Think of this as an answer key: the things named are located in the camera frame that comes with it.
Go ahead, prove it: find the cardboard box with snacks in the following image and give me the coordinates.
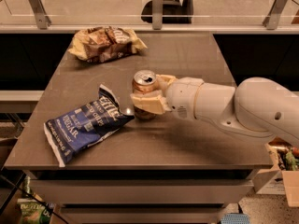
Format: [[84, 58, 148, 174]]
[[253, 138, 299, 207]]

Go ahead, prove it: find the black office chair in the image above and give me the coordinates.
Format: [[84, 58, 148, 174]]
[[140, 0, 198, 25]]

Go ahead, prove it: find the grey table drawer unit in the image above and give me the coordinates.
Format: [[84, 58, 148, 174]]
[[31, 179, 253, 224]]

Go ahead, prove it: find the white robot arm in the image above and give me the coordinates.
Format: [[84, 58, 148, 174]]
[[131, 70, 299, 147]]

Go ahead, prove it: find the black cable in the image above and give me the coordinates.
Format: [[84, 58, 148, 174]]
[[0, 175, 69, 224]]

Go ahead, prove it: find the brown chip bag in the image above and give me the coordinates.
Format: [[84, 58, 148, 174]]
[[68, 26, 147, 63]]

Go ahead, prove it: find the blue perforated mat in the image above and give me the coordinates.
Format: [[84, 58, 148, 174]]
[[221, 213, 250, 224]]

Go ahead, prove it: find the middle metal rail bracket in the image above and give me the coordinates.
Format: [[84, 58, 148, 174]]
[[152, 0, 163, 30]]

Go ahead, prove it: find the orange soda can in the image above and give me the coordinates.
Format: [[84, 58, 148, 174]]
[[132, 70, 157, 120]]

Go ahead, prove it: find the metal rail bracket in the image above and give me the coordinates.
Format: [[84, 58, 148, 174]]
[[263, 0, 288, 30], [152, 0, 163, 30], [28, 0, 51, 30]]

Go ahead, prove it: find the right metal rail bracket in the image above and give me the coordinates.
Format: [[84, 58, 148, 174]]
[[263, 0, 288, 30]]

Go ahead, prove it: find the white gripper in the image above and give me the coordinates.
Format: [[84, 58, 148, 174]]
[[130, 75, 204, 120]]

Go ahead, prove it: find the green snack bag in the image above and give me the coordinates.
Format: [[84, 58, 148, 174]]
[[17, 177, 51, 224]]

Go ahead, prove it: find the left metal rail bracket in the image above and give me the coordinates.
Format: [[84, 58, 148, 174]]
[[28, 0, 51, 30]]

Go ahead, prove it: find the blue chip bag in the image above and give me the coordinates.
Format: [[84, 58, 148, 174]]
[[44, 85, 135, 167]]

